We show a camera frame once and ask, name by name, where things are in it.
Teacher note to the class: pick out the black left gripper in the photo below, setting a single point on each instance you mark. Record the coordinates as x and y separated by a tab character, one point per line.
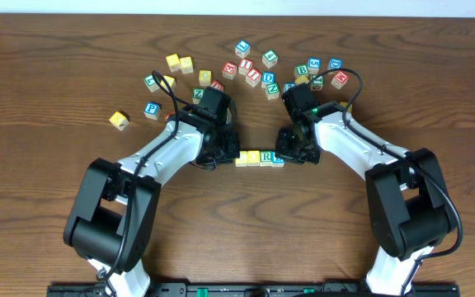
227	145

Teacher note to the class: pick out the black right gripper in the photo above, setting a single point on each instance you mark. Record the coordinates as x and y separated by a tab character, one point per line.
295	147

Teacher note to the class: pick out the blue 1 block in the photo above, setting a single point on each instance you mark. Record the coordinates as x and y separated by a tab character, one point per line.
277	162

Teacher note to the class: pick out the yellow C block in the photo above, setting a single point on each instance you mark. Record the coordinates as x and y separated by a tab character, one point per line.
242	160

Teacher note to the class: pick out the green R block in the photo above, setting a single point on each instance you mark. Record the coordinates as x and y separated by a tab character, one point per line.
266	158

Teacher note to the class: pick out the yellow O block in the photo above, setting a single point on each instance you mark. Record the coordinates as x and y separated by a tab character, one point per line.
253	158

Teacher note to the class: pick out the yellow G block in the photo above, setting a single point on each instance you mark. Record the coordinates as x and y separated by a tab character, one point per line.
301	79

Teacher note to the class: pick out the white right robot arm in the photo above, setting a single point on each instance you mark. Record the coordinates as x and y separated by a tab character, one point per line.
410	210

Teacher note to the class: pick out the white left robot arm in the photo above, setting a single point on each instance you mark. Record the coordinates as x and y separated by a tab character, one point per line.
112	217

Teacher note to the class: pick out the green Z block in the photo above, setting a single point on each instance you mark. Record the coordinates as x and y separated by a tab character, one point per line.
197	94

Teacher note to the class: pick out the red A block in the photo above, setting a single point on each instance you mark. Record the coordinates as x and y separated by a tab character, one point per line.
169	116

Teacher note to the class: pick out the red U block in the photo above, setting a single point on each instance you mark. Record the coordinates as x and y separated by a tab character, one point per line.
217	85

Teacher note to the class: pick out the yellow K block right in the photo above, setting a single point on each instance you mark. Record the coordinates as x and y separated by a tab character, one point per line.
346	105

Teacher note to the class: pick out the yellow k block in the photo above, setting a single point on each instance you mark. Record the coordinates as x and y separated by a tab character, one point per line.
119	120
346	105

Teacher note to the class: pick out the blue 2 block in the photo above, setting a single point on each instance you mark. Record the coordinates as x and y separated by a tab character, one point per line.
288	85

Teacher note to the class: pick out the green N block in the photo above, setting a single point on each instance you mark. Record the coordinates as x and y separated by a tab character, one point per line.
272	91

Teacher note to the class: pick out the green J block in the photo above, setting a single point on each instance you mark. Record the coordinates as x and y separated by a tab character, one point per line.
317	82

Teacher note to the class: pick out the yellow Q block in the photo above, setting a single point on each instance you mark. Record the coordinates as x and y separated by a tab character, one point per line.
205	77

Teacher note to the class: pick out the red E block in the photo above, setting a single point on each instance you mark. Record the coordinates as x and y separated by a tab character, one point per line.
229	70

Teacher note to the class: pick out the blue P block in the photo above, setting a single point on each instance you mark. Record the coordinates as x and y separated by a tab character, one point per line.
152	110

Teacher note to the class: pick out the red I block lower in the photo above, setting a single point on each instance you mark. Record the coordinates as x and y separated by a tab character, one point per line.
253	77

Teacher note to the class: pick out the red i block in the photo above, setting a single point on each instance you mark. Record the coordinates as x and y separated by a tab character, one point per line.
253	77
245	66

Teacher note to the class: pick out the blue D block centre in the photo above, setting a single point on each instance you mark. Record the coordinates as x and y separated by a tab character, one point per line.
267	79

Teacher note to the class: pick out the blue d block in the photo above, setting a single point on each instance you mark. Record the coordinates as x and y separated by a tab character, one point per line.
267	79
333	65

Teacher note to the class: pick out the green B block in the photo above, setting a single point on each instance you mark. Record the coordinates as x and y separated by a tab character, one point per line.
301	70

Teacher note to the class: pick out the red M block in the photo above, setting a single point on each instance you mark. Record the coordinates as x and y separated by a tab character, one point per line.
340	79

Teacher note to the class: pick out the yellow block beside green L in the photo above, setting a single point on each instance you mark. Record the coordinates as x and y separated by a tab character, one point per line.
169	82

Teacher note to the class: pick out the red I block upper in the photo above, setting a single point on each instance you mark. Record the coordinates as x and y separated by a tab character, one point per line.
245	66

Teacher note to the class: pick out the blue 5 block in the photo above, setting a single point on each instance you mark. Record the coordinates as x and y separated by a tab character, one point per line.
314	65

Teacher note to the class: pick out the yellow S block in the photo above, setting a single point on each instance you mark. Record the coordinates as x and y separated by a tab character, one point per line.
186	64

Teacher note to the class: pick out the blue D block right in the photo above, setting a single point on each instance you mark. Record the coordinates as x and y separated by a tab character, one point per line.
333	65

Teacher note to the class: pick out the green 4 block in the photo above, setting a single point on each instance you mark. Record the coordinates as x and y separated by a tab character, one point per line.
270	58

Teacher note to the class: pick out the yellow block upper left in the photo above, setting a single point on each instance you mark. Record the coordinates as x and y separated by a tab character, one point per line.
173	62

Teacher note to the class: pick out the blue L block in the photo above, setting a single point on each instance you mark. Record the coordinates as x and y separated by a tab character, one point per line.
242	49

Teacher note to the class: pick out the yellow K block far left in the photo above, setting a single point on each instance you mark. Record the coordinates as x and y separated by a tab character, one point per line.
119	120

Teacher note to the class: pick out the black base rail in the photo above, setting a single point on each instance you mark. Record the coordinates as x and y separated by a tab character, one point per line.
330	288

